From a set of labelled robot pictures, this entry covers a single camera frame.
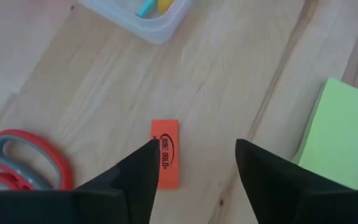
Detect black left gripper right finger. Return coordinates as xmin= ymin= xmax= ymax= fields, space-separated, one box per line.
xmin=235 ymin=138 xmax=358 ymax=224

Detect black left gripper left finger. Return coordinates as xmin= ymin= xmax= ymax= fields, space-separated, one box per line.
xmin=0 ymin=139 xmax=161 ymax=224

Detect red scissors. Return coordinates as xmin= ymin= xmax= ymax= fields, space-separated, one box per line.
xmin=0 ymin=129 xmax=74 ymax=191

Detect orange eraser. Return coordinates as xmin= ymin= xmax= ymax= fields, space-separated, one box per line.
xmin=150 ymin=119 xmax=180 ymax=190

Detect teal pen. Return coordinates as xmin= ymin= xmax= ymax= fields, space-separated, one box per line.
xmin=135 ymin=0 xmax=158 ymax=19

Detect yellow pencil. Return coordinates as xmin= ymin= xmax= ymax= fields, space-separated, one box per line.
xmin=157 ymin=0 xmax=175 ymax=15

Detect green sticky note pad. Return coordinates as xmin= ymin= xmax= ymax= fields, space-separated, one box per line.
xmin=291 ymin=77 xmax=358 ymax=190

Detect clear pencil box pink lid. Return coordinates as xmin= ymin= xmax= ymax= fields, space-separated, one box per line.
xmin=76 ymin=0 xmax=193 ymax=44

